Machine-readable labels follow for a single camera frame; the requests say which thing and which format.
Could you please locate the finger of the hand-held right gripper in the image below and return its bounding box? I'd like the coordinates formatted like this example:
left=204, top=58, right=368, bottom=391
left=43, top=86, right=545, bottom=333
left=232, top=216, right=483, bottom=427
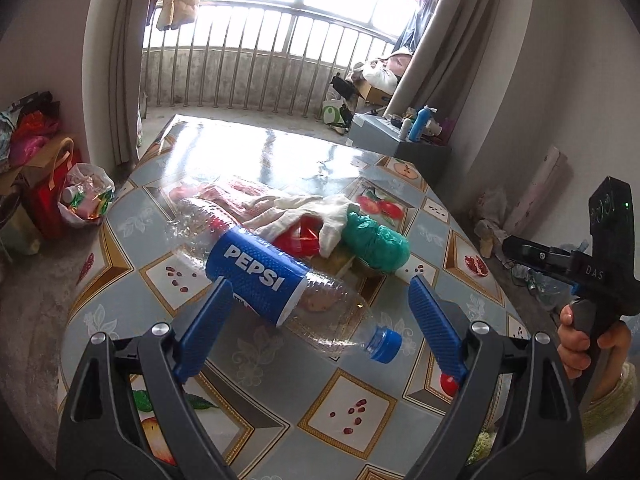
left=502, top=235, right=577, bottom=287

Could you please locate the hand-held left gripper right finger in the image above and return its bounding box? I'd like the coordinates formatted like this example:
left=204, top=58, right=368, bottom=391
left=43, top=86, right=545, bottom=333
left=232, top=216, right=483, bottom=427
left=405, top=274, right=587, bottom=480

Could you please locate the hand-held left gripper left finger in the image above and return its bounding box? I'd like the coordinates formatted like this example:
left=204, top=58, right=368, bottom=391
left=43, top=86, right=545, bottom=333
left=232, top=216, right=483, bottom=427
left=56, top=277, right=236, bottom=480

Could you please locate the blue label plastic bottle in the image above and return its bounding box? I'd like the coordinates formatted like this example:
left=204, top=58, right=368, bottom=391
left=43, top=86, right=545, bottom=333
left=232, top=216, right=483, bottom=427
left=167, top=197, right=403, bottom=363

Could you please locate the person's right hand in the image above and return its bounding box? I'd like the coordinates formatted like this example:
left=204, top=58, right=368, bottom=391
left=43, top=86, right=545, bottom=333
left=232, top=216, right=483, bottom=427
left=557, top=305, right=633, bottom=401

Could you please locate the pile of packaging litter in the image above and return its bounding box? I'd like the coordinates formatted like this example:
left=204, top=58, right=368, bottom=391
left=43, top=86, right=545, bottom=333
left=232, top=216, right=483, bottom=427
left=472, top=187, right=533, bottom=281

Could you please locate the pink rolled mat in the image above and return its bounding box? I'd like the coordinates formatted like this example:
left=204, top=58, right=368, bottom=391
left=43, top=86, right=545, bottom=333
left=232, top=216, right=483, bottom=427
left=505, top=146, right=568, bottom=233

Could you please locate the green crumpled plastic bag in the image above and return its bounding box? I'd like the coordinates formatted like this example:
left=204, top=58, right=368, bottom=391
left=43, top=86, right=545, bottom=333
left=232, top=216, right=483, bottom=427
left=341, top=210, right=411, bottom=273

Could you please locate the round table fruit print cloth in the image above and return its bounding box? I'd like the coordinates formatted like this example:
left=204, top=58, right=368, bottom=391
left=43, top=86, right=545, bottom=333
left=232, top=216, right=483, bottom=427
left=57, top=114, right=531, bottom=480

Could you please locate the red plastic packet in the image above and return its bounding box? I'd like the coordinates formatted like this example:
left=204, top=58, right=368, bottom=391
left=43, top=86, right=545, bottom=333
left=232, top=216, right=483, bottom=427
left=272, top=215, right=323, bottom=258

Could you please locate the pink print tissue packet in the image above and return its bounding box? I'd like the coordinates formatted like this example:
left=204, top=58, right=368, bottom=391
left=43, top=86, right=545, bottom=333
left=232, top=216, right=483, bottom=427
left=170, top=177, right=281, bottom=221

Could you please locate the white cloth glove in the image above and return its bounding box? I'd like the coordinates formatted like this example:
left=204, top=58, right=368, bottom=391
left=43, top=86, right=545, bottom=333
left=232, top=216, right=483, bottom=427
left=235, top=194, right=361, bottom=256

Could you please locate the white bag of snacks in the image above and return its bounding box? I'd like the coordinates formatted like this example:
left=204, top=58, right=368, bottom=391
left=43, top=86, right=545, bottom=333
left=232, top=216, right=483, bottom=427
left=57, top=162, right=116, bottom=228

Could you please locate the grey cabinet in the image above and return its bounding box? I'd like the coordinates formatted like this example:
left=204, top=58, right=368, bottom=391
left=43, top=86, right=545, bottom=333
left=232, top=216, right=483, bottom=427
left=347, top=112, right=451, bottom=161

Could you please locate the red paper shopping bag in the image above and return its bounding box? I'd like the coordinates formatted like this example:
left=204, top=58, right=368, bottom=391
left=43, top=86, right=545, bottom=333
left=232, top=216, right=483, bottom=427
left=22, top=135, right=76, bottom=238

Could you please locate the grey curtain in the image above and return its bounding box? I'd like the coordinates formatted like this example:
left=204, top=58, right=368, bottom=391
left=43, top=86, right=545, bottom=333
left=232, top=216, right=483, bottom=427
left=107, top=0, right=166, bottom=163
left=387, top=0, right=506, bottom=146

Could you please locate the cardboard box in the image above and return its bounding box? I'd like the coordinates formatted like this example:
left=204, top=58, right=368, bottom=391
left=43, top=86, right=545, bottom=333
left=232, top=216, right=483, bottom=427
left=350, top=80, right=396, bottom=107

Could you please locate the blue hanging garment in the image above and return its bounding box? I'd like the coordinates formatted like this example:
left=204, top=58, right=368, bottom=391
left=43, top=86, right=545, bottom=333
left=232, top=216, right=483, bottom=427
left=395, top=0, right=442, bottom=56

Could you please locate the red plastic bag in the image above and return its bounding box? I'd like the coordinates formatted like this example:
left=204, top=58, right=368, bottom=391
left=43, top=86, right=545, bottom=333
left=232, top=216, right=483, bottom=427
left=10, top=110, right=58, bottom=161

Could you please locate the balcony metal railing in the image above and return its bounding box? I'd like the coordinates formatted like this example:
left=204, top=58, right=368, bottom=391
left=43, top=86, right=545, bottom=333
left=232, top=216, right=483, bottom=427
left=142, top=0, right=401, bottom=121

